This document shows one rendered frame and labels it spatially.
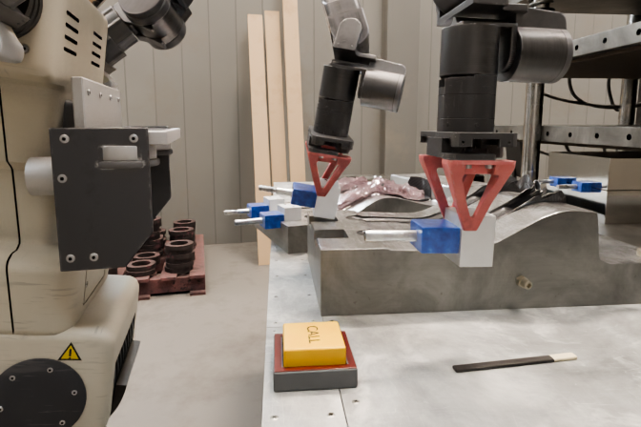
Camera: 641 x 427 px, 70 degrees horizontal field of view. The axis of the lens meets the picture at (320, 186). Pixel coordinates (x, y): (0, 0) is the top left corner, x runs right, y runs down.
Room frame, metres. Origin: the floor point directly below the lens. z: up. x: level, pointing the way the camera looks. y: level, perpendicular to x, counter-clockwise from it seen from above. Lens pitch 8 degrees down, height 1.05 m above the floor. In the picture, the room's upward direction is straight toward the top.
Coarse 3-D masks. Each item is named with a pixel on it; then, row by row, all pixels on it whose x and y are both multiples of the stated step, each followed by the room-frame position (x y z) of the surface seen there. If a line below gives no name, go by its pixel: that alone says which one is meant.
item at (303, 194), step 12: (324, 180) 0.76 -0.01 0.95; (276, 192) 0.75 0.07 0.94; (288, 192) 0.75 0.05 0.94; (300, 192) 0.73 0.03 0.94; (312, 192) 0.73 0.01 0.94; (336, 192) 0.73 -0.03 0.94; (300, 204) 0.74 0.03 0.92; (312, 204) 0.74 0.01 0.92; (324, 204) 0.73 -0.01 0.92; (336, 204) 0.74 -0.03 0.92; (324, 216) 0.74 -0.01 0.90
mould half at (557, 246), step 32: (512, 192) 0.76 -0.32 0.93; (320, 224) 0.71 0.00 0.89; (352, 224) 0.71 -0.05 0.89; (384, 224) 0.73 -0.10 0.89; (512, 224) 0.62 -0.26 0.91; (544, 224) 0.60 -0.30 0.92; (576, 224) 0.60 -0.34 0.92; (320, 256) 0.57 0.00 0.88; (352, 256) 0.57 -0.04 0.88; (384, 256) 0.58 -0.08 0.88; (416, 256) 0.58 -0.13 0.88; (512, 256) 0.59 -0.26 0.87; (544, 256) 0.60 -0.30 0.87; (576, 256) 0.60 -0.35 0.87; (608, 256) 0.64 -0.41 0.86; (640, 256) 0.64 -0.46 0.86; (320, 288) 0.57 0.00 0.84; (352, 288) 0.57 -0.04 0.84; (384, 288) 0.58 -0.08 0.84; (416, 288) 0.58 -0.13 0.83; (448, 288) 0.58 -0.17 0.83; (480, 288) 0.59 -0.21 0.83; (512, 288) 0.59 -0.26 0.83; (544, 288) 0.60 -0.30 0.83; (576, 288) 0.60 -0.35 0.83; (608, 288) 0.60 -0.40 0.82; (640, 288) 0.61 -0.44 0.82
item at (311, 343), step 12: (288, 324) 0.46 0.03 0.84; (300, 324) 0.46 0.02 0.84; (312, 324) 0.46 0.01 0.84; (324, 324) 0.46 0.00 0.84; (336, 324) 0.46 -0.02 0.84; (288, 336) 0.44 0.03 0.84; (300, 336) 0.44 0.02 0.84; (312, 336) 0.43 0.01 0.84; (324, 336) 0.44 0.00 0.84; (336, 336) 0.44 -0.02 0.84; (288, 348) 0.41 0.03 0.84; (300, 348) 0.41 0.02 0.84; (312, 348) 0.41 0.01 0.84; (324, 348) 0.41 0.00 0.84; (336, 348) 0.41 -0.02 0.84; (288, 360) 0.41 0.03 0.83; (300, 360) 0.41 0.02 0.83; (312, 360) 0.41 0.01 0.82; (324, 360) 0.41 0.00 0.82; (336, 360) 0.41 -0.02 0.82
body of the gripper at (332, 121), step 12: (324, 108) 0.71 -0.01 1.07; (336, 108) 0.71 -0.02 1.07; (348, 108) 0.72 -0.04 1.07; (324, 120) 0.72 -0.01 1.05; (336, 120) 0.71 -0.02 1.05; (348, 120) 0.73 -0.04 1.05; (312, 132) 0.71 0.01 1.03; (324, 132) 0.72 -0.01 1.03; (336, 132) 0.72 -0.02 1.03; (348, 144) 0.70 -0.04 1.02
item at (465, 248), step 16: (448, 208) 0.50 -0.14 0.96; (416, 224) 0.48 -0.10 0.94; (432, 224) 0.47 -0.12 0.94; (448, 224) 0.47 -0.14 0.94; (368, 240) 0.47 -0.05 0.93; (384, 240) 0.47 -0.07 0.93; (400, 240) 0.47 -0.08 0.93; (416, 240) 0.47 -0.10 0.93; (432, 240) 0.46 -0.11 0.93; (448, 240) 0.46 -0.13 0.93; (464, 240) 0.46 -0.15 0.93; (480, 240) 0.46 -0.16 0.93; (448, 256) 0.49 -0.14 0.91; (464, 256) 0.46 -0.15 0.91; (480, 256) 0.46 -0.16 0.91
